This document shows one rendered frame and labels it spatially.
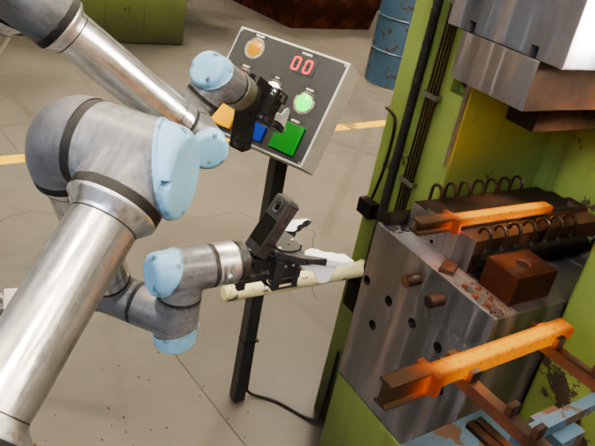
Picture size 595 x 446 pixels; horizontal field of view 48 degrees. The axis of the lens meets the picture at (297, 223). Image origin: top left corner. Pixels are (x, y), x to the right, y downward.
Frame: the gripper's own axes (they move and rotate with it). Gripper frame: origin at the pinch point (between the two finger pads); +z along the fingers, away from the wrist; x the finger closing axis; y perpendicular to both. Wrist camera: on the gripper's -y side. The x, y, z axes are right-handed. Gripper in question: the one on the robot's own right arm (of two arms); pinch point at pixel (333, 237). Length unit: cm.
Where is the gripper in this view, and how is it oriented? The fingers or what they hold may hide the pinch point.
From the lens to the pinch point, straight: 124.3
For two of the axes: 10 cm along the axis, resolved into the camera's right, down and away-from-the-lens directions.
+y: -1.7, 8.7, 4.7
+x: 5.0, 4.9, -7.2
